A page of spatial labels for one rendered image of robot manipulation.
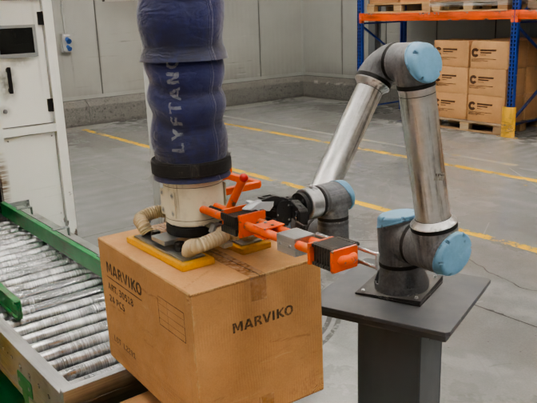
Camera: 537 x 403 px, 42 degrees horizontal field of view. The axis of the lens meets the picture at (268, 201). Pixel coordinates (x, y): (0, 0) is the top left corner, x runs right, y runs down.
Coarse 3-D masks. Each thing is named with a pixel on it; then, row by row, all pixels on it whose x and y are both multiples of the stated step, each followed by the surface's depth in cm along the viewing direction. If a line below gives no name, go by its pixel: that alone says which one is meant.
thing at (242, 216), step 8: (232, 208) 181; (240, 208) 182; (224, 216) 177; (232, 216) 174; (240, 216) 173; (248, 216) 175; (256, 216) 176; (264, 216) 178; (224, 224) 180; (232, 224) 176; (240, 224) 174; (232, 232) 176; (240, 232) 174; (248, 232) 176
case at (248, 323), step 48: (144, 288) 189; (192, 288) 170; (240, 288) 174; (288, 288) 183; (144, 336) 196; (192, 336) 169; (240, 336) 177; (288, 336) 186; (144, 384) 203; (192, 384) 174; (240, 384) 180; (288, 384) 189
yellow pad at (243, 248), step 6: (240, 240) 197; (258, 240) 197; (264, 240) 198; (234, 246) 194; (240, 246) 193; (246, 246) 193; (252, 246) 193; (258, 246) 194; (264, 246) 195; (270, 246) 197; (240, 252) 192; (246, 252) 192; (252, 252) 193
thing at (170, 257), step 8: (152, 232) 200; (160, 232) 201; (128, 240) 206; (136, 240) 203; (144, 240) 201; (152, 240) 200; (144, 248) 197; (152, 248) 195; (160, 248) 193; (168, 248) 193; (176, 248) 189; (160, 256) 190; (168, 256) 188; (176, 256) 186; (200, 256) 186; (208, 256) 187; (168, 264) 187; (176, 264) 183; (184, 264) 181; (192, 264) 182; (200, 264) 183; (208, 264) 185
